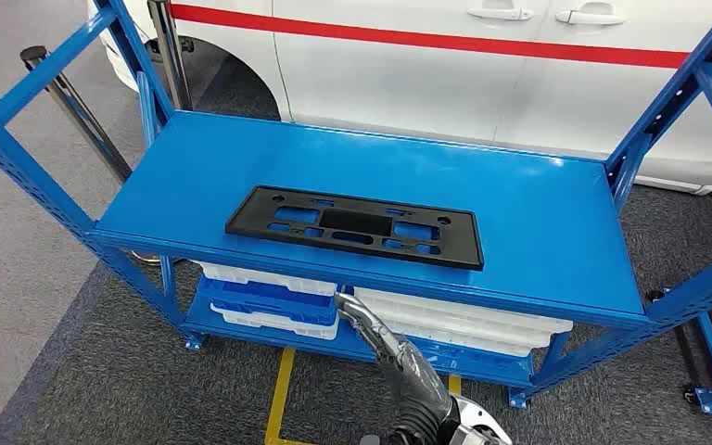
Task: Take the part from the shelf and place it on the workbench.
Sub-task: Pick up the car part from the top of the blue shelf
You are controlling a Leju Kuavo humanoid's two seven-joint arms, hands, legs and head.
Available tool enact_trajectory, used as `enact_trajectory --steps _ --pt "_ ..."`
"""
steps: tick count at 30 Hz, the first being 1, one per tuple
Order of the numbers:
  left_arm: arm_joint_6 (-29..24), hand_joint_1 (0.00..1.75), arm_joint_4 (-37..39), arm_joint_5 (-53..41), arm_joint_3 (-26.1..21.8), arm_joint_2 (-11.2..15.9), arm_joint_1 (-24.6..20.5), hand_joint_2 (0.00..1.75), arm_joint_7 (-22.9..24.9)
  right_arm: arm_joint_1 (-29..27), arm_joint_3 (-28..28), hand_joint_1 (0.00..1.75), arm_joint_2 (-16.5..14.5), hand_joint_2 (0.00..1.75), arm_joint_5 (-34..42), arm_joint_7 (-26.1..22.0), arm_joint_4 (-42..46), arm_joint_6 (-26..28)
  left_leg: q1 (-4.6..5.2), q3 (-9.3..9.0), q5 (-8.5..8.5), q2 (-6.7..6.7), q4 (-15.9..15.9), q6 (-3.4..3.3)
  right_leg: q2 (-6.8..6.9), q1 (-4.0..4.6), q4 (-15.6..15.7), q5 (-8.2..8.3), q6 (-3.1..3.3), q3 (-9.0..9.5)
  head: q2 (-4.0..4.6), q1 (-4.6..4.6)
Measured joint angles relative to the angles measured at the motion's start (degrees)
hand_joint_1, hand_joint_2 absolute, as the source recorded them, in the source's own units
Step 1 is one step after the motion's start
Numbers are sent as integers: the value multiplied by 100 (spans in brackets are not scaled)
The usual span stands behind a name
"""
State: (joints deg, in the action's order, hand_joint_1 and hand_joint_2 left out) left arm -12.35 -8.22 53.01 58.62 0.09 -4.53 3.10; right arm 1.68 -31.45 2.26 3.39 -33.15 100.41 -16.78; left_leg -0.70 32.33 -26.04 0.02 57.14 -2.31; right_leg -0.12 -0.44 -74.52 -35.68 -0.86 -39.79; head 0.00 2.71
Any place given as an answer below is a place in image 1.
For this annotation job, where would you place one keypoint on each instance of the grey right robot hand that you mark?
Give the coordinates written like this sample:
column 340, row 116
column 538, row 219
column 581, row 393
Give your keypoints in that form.
column 405, row 368

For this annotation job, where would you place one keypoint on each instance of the black plastic plate bracket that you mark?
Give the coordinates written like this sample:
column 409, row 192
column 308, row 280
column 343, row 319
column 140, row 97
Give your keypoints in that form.
column 356, row 222

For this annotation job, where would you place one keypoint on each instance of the white car red stripe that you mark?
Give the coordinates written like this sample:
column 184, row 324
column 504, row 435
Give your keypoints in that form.
column 393, row 80

